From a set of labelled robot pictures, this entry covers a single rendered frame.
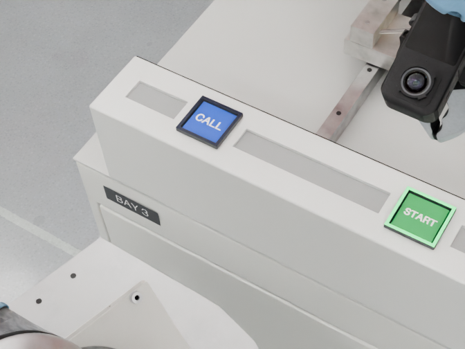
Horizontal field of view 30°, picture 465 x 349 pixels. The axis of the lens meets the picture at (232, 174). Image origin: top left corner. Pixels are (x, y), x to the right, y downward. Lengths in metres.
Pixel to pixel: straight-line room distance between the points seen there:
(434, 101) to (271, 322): 0.61
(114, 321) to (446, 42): 0.43
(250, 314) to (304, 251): 0.24
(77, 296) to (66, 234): 1.06
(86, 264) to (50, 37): 1.54
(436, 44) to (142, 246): 0.69
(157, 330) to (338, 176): 0.26
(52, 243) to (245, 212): 1.15
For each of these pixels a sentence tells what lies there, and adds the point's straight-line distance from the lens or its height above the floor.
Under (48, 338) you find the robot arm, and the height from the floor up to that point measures 1.19.
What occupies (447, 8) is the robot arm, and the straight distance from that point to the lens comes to 0.51.
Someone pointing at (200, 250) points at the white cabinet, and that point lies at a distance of 1.14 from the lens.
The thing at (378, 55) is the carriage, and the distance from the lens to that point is 1.18.
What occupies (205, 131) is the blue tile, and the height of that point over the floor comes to 0.96.
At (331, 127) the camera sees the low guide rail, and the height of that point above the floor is 0.85.
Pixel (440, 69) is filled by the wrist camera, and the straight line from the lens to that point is 0.65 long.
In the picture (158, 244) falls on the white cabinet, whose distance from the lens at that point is 1.21.
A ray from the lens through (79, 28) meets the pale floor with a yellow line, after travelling 2.55.
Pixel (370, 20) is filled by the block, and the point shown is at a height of 0.91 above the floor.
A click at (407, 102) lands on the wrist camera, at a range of 0.65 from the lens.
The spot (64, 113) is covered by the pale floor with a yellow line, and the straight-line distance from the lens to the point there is 2.34.
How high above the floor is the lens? 1.72
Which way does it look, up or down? 53 degrees down
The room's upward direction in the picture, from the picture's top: 5 degrees counter-clockwise
